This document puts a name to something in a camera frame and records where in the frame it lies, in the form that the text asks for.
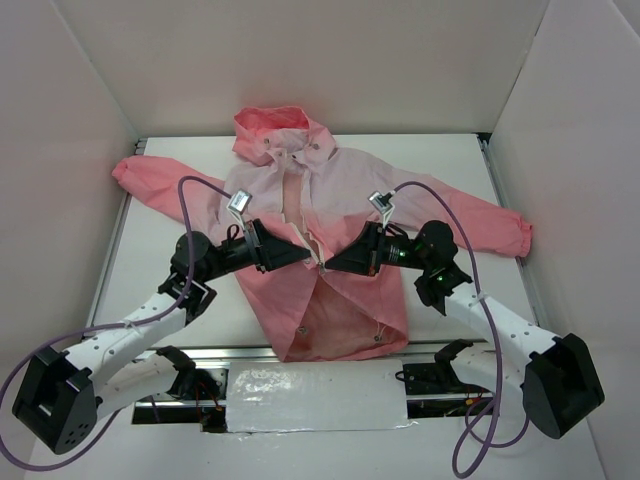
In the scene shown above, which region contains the white foil-edged panel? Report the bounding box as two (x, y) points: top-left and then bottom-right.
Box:
(226, 359), (410, 433)

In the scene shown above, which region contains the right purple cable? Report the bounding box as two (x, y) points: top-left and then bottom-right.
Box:
(392, 180), (531, 477)

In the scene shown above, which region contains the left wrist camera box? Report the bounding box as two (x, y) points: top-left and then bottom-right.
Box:
(227, 189), (253, 215)

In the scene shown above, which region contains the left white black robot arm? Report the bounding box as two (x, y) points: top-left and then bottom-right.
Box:
(12, 220), (311, 455)

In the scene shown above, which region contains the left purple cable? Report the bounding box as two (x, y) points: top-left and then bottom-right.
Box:
(0, 175), (241, 474)

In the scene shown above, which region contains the purple cable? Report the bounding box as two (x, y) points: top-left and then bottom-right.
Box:
(392, 180), (531, 477)
(0, 175), (241, 474)

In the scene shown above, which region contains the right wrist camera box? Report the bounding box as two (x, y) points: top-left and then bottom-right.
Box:
(368, 190), (396, 227)

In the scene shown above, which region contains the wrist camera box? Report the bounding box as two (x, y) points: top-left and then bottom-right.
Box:
(227, 189), (253, 215)
(368, 190), (396, 227)

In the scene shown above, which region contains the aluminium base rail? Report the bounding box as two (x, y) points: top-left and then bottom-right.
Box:
(84, 337), (531, 362)

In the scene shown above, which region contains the pink hooded zip jacket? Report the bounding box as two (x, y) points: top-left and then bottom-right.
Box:
(113, 106), (533, 355)

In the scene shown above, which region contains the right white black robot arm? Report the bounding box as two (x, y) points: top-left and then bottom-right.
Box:
(326, 221), (605, 439)

